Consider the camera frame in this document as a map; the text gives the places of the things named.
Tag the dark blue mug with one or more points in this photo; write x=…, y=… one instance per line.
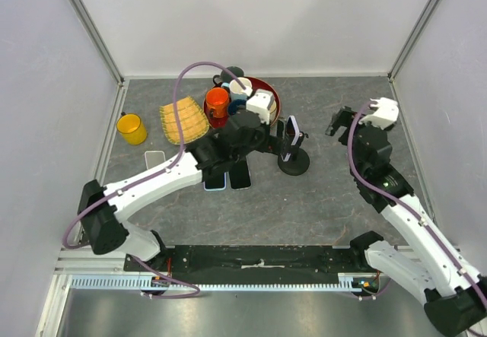
x=235, y=105

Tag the yellow mug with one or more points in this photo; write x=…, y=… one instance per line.
x=131, y=128

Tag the woven bamboo tray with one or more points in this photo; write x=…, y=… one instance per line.
x=194, y=123

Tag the white phone stand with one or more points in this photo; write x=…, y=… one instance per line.
x=154, y=158

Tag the orange mug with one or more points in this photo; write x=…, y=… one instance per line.
x=217, y=100

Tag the aluminium frame post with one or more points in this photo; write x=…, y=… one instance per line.
x=97, y=40
x=413, y=37

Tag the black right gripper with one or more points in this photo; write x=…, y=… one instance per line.
x=344, y=119

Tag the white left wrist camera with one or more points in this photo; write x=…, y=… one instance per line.
x=262, y=102

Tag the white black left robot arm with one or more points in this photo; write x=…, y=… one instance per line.
x=105, y=210

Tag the left aluminium frame post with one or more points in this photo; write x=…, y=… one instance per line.
x=97, y=40

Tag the grey slotted cable duct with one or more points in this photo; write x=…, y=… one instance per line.
x=148, y=283

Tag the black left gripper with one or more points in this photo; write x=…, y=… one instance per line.
x=273, y=144

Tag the dark grey mug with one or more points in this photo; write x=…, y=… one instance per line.
x=225, y=78

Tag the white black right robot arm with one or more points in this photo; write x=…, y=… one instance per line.
x=451, y=291

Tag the clear cased black phone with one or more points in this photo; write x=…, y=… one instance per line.
x=239, y=176

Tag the light blue cased phone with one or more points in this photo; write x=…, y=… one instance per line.
x=215, y=183

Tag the light blue mug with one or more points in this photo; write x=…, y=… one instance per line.
x=236, y=91

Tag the right aluminium frame post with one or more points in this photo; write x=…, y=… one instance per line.
x=413, y=37

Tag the black round-base phone stand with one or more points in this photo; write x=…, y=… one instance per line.
x=297, y=165

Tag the lavender cased phone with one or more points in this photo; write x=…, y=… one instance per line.
x=290, y=138

